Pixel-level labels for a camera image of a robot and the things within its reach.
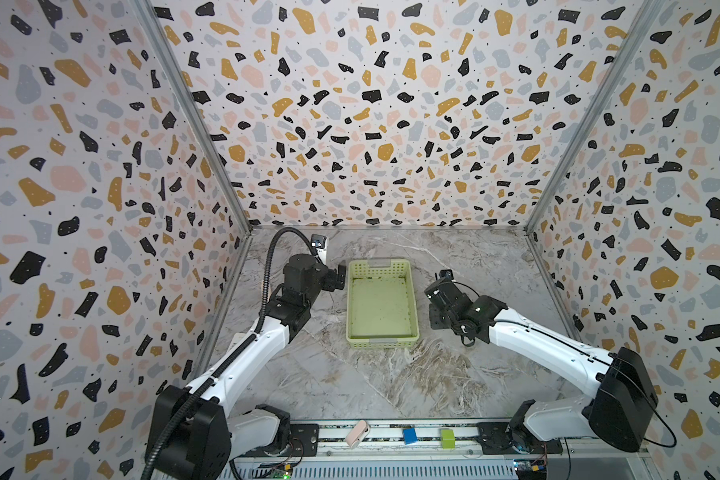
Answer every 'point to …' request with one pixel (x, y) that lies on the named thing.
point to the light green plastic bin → (381, 308)
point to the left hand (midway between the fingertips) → (327, 253)
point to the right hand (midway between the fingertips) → (433, 306)
